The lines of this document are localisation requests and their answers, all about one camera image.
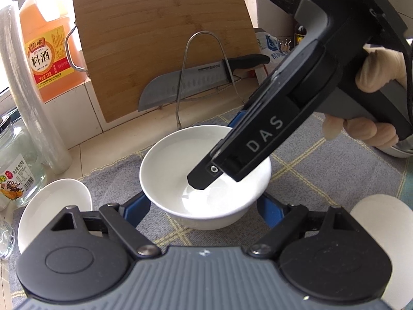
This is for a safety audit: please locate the small white bowl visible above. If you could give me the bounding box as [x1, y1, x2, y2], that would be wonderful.
[18, 179, 92, 253]

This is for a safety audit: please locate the white plate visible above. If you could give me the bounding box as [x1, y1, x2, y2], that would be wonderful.
[351, 195, 412, 309]

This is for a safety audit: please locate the dark vinegar bottle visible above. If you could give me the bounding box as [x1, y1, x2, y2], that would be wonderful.
[294, 23, 307, 46]

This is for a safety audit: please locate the metal binder clip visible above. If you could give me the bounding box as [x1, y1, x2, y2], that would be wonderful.
[279, 37, 291, 54]

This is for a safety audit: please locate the clear glass mug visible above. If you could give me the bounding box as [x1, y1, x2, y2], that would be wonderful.
[0, 219, 15, 260]

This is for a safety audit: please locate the white blue salt bag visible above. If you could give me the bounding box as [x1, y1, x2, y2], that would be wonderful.
[255, 28, 289, 83]

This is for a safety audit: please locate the grey checked table mat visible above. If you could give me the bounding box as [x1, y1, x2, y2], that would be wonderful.
[7, 104, 413, 310]

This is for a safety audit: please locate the glass jar with label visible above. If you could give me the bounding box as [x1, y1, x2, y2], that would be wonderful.
[1, 115, 46, 207]

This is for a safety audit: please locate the clear plastic wrap roll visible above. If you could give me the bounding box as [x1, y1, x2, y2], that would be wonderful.
[1, 2, 72, 174]

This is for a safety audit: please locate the bamboo cutting board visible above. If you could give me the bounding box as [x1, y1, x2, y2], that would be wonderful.
[73, 0, 259, 122]

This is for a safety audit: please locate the orange cooking wine jug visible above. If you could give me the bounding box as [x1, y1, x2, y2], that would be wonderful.
[20, 0, 87, 102]

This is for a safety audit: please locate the metal wire rack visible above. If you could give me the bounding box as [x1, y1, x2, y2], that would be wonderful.
[174, 30, 245, 130]

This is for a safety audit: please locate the steel kitchen knife black handle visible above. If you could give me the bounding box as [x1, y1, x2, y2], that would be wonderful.
[138, 54, 270, 111]

